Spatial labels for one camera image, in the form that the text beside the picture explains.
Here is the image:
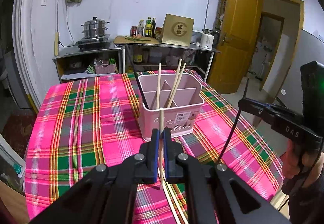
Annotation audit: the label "steel kitchen table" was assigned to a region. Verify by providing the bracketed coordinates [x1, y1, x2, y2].
[114, 35, 221, 80]

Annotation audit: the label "grey panel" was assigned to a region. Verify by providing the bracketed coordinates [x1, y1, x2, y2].
[263, 29, 324, 113]

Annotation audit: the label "pink plastic utensil basket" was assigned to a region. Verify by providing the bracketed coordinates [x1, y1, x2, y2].
[138, 73, 205, 142]

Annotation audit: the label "white sliding door frame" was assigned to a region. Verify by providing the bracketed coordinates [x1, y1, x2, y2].
[11, 0, 41, 113]

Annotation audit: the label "yellow green oil bottle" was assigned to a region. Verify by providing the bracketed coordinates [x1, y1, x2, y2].
[144, 17, 152, 37]

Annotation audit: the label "low metal stand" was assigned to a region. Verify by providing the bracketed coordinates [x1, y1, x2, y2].
[53, 46, 125, 83]

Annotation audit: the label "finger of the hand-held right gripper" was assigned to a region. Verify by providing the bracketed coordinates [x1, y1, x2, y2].
[264, 103, 303, 119]
[237, 98, 273, 124]

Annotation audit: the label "wooden cutting board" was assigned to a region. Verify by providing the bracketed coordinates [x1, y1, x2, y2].
[113, 36, 160, 45]

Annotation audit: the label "green onion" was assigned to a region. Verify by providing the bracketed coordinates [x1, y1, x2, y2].
[124, 36, 151, 42]

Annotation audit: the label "pale wooden chopstick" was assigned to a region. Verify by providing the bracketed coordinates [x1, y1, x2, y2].
[167, 59, 182, 108]
[163, 183, 182, 224]
[158, 107, 164, 191]
[155, 63, 162, 110]

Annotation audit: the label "wooden chopsticks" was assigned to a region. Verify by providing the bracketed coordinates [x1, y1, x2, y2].
[165, 62, 187, 109]
[167, 183, 190, 224]

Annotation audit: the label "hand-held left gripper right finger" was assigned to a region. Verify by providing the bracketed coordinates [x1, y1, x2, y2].
[163, 128, 291, 224]

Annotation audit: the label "wall calendar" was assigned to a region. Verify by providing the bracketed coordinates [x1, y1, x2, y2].
[218, 0, 227, 30]

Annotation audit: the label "red patterned mat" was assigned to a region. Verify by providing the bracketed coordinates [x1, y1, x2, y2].
[0, 110, 38, 161]

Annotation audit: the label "wooden door frame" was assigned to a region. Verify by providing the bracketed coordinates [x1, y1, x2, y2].
[258, 0, 305, 93]

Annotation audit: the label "person's right hand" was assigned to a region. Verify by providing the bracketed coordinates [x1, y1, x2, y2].
[281, 135, 324, 195]

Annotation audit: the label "white electric kettle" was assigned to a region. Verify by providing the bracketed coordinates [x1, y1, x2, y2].
[201, 28, 220, 50]

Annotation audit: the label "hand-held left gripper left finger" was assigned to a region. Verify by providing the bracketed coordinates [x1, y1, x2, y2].
[29, 128, 160, 224]

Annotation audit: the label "gas stove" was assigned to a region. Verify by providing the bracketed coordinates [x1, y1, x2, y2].
[75, 34, 111, 51]

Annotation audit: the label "dark clothing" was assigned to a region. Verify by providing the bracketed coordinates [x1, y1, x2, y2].
[282, 184, 324, 224]

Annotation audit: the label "pink green plaid tablecloth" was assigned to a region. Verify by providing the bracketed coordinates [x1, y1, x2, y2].
[24, 70, 284, 224]

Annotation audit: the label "yellow wooden door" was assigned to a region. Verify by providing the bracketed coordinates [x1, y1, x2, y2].
[206, 0, 264, 94]

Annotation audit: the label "gold cardboard box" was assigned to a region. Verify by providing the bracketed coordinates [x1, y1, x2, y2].
[161, 14, 195, 47]

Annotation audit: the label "steel steamer pot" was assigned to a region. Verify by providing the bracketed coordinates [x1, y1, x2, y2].
[81, 17, 110, 39]

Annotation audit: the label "pink woven basket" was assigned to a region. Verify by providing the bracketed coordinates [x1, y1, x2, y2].
[94, 62, 117, 75]

